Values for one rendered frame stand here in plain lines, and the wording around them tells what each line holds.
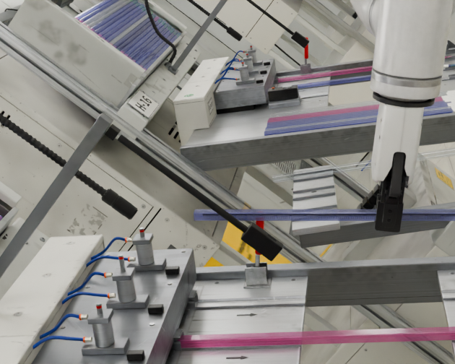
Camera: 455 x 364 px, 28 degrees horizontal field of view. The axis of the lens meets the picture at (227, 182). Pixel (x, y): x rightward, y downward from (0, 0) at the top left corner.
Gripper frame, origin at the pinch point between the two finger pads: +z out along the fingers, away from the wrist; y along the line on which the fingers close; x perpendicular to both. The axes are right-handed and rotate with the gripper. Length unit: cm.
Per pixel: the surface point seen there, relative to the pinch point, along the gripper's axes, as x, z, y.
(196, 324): -23.3, 16.2, 5.5
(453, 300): 9.5, 10.7, 1.4
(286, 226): -29, 204, -483
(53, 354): -37.0, 12.5, 22.9
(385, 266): 1.2, 11.1, -8.0
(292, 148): -16, 20, -85
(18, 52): -78, 2, -82
